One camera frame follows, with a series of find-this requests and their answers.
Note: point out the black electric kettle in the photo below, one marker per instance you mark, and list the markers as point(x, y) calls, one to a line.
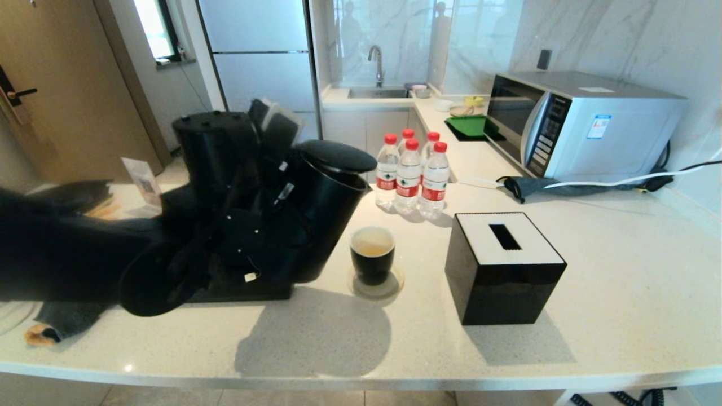
point(333, 214)

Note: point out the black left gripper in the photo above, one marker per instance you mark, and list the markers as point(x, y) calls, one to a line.
point(242, 237)

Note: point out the small white cup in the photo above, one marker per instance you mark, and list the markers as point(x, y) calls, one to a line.
point(444, 105)

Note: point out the silver microwave oven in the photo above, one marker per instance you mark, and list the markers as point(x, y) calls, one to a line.
point(615, 135)

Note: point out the black serving tray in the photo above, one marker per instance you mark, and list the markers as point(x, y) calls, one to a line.
point(254, 292)

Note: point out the brown wooden door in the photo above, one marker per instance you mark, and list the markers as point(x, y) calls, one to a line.
point(73, 84)

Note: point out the grey cloth tan end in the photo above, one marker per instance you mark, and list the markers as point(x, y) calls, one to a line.
point(67, 321)

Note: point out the window with dark frame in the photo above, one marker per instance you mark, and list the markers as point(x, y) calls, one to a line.
point(155, 28)

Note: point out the dark wall socket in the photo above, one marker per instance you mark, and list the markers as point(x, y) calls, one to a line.
point(544, 60)

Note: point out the steel kitchen sink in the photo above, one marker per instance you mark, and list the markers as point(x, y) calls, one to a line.
point(378, 93)

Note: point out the black plastic sheet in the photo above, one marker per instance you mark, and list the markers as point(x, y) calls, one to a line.
point(67, 194)

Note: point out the white kitchen cabinets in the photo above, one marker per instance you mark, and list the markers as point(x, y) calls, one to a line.
point(361, 127)

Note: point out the water bottle red cap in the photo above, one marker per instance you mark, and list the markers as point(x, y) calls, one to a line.
point(388, 180)
point(432, 138)
point(435, 186)
point(408, 180)
point(408, 134)

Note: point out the white refrigerator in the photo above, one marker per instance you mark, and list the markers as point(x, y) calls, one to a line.
point(265, 56)

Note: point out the chrome kitchen faucet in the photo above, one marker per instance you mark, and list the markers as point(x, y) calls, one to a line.
point(378, 62)

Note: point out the round white coaster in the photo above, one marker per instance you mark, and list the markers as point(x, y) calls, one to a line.
point(395, 287)

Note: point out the acrylic wifi QR sign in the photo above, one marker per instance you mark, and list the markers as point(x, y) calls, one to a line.
point(142, 180)

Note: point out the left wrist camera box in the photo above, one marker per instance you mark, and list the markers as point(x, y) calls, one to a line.
point(279, 127)

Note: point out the black mug white inside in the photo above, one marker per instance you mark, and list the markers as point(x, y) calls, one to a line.
point(372, 265)

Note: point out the black tissue box white lid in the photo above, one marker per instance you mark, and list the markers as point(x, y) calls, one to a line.
point(502, 282)

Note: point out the green plastic tray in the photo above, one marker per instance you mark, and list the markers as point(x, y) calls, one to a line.
point(471, 125)

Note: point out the yellow kitchen item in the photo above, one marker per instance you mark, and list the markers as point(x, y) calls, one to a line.
point(474, 101)

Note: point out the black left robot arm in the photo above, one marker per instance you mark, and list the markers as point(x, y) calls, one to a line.
point(67, 254)

